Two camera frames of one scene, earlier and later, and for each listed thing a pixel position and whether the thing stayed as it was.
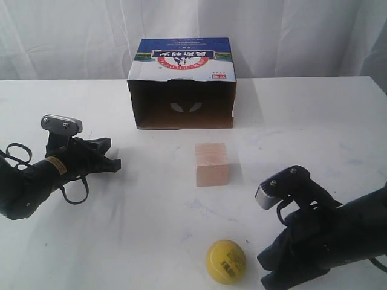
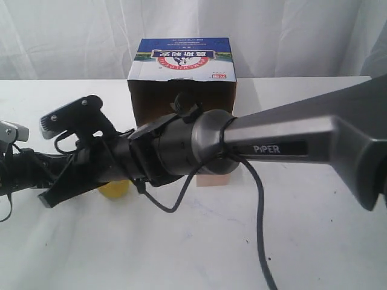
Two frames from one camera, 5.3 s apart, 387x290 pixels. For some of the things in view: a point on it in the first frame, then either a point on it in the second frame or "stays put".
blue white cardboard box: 183,83 stays put
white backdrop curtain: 98,40 stays put
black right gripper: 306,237 -> 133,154
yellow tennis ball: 225,261 -> 116,190
